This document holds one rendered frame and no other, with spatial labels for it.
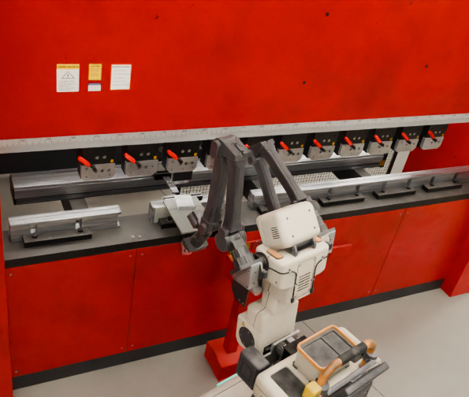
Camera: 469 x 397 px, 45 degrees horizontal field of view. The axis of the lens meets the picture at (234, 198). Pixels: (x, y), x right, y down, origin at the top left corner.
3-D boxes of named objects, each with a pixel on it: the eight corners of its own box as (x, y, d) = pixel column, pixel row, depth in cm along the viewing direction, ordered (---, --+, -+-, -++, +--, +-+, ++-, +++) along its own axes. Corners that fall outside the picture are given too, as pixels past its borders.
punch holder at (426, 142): (421, 150, 339) (430, 125, 330) (411, 142, 345) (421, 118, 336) (439, 148, 345) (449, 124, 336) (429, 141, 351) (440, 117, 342)
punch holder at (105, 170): (80, 181, 251) (81, 149, 242) (76, 171, 257) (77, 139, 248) (114, 178, 257) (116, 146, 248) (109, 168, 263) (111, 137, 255)
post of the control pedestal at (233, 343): (227, 354, 321) (244, 283, 291) (222, 346, 325) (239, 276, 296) (236, 351, 324) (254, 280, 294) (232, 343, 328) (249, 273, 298)
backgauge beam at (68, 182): (14, 206, 276) (13, 188, 270) (9, 190, 286) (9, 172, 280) (383, 167, 377) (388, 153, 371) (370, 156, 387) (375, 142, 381)
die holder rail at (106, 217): (10, 242, 255) (9, 224, 250) (9, 234, 259) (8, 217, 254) (120, 228, 277) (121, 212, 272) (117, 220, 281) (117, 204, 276)
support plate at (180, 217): (181, 234, 262) (181, 232, 262) (162, 202, 281) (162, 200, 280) (217, 229, 270) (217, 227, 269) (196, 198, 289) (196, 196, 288)
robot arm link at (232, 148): (234, 148, 201) (255, 142, 207) (210, 136, 210) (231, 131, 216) (226, 255, 221) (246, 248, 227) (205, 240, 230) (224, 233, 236)
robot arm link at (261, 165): (250, 149, 263) (268, 143, 268) (243, 150, 267) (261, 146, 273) (277, 238, 265) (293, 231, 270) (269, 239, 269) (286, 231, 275)
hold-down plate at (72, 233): (24, 248, 253) (24, 243, 252) (22, 240, 257) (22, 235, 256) (91, 239, 266) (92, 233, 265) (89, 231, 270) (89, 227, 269)
